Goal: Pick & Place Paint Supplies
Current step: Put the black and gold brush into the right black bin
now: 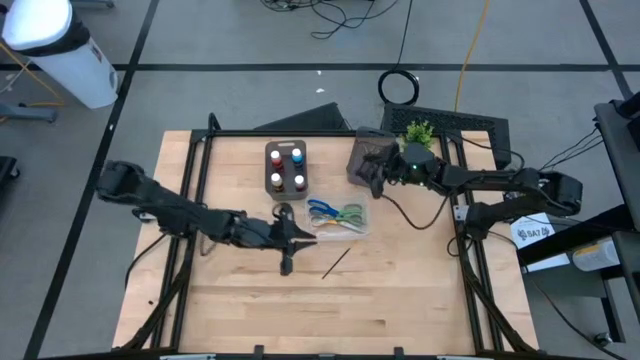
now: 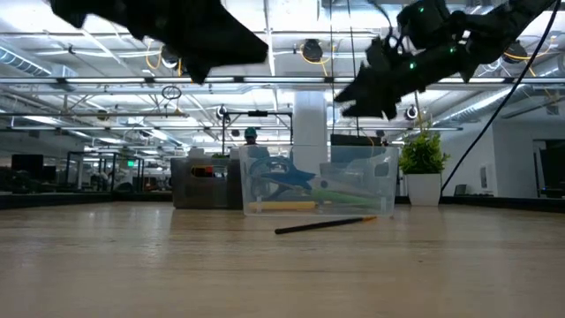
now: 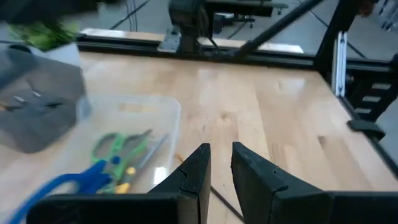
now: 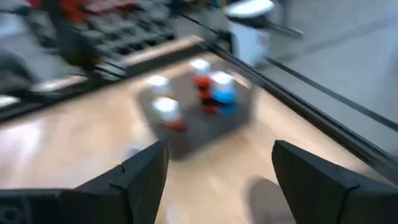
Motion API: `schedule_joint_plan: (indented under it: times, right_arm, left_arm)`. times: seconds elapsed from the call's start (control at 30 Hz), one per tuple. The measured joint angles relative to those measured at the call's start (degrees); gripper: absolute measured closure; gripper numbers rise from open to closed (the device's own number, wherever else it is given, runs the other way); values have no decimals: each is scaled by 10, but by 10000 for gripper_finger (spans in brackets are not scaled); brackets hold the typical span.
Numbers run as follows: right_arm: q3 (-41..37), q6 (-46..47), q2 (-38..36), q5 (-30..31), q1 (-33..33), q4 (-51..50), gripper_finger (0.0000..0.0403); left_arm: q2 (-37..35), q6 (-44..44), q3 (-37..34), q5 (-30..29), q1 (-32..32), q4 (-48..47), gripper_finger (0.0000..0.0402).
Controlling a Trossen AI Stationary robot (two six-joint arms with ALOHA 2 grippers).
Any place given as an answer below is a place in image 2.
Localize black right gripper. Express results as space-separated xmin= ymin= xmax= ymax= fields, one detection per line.
xmin=334 ymin=34 xmax=460 ymax=121

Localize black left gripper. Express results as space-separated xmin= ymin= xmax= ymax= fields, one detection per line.
xmin=127 ymin=0 xmax=269 ymax=85

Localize clear plastic container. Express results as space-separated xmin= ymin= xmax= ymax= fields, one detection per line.
xmin=239 ymin=144 xmax=400 ymax=217

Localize green-handled scissors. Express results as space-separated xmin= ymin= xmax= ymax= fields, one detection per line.
xmin=308 ymin=187 xmax=384 ymax=209

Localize thin black paintbrush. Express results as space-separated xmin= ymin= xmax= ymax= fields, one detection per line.
xmin=274 ymin=215 xmax=379 ymax=236

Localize black rectangular screen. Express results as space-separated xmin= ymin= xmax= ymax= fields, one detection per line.
xmin=330 ymin=133 xmax=383 ymax=148

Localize green plant white pot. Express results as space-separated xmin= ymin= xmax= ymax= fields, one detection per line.
xmin=398 ymin=130 xmax=451 ymax=207

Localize black monitor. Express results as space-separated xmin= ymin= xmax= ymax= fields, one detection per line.
xmin=11 ymin=154 xmax=45 ymax=180

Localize hanging black cable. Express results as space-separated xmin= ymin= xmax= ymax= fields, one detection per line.
xmin=328 ymin=0 xmax=335 ymax=147
xmin=346 ymin=0 xmax=359 ymax=138

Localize hanging black cable reel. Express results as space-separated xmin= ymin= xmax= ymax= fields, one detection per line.
xmin=159 ymin=46 xmax=186 ymax=72
xmin=301 ymin=38 xmax=326 ymax=64

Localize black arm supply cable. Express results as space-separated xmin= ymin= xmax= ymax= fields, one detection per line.
xmin=441 ymin=0 xmax=560 ymax=191

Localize black aluminium table frame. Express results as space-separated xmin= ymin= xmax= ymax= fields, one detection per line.
xmin=0 ymin=190 xmax=565 ymax=214

